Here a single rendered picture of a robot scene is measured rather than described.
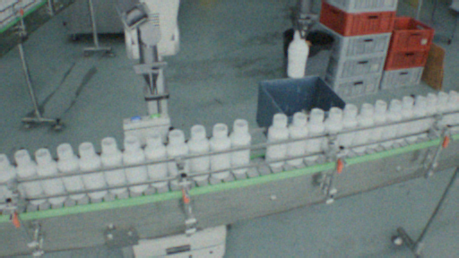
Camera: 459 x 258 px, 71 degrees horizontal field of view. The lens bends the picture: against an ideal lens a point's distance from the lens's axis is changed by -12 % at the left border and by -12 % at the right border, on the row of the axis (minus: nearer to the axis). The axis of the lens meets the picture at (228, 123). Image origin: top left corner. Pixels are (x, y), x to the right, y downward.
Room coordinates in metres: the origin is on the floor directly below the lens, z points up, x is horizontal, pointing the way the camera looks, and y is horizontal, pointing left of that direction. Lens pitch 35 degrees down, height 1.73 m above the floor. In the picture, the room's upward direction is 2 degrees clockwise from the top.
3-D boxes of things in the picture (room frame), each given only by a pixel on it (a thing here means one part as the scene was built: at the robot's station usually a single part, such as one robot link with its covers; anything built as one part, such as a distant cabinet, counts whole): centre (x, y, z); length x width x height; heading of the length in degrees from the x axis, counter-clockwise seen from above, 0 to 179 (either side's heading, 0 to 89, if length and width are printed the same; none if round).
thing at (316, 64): (2.93, -0.67, 0.32); 0.45 x 0.45 x 0.64
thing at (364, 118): (0.93, -0.43, 1.08); 0.06 x 0.06 x 0.17
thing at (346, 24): (3.19, -1.17, 0.78); 0.61 x 0.41 x 0.22; 113
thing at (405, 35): (3.49, -1.81, 0.55); 0.61 x 0.41 x 0.22; 110
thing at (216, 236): (1.37, 0.32, 0.24); 0.68 x 0.53 x 0.41; 17
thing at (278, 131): (0.85, -0.15, 1.08); 0.06 x 0.06 x 0.17
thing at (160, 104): (1.38, 0.32, 0.74); 0.11 x 0.11 x 0.40; 17
